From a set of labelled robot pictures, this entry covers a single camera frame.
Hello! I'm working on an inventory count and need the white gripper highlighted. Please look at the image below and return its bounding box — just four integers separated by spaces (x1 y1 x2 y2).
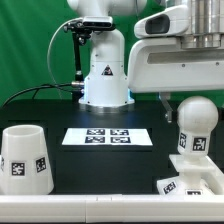
128 37 224 123

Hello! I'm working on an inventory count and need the white lamp bulb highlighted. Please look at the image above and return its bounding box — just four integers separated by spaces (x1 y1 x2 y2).
177 96 218 161

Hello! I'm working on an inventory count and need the white lamp base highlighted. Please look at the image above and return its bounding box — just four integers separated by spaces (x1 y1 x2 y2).
157 154 214 196

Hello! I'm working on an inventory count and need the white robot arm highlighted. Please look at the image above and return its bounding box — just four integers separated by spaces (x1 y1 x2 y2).
67 0 224 112

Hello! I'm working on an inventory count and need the white conical lamp shade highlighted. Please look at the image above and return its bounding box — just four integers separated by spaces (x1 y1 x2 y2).
0 125 54 195

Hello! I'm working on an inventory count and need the white marker sheet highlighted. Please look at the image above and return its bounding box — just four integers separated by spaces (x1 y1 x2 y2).
62 128 153 146

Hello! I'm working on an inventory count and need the white L-shaped table fence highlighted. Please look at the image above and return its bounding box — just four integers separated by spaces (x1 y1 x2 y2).
0 169 224 223

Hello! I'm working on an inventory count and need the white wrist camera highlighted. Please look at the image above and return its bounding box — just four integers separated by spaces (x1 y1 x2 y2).
134 5 189 39

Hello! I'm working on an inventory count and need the camera on black stand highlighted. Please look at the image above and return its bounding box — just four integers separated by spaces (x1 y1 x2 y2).
63 17 116 101

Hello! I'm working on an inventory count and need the grey camera cable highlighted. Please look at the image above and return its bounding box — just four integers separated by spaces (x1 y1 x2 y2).
46 18 80 99

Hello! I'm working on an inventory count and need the black cable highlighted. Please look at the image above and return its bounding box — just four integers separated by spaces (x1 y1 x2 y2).
1 82 85 108

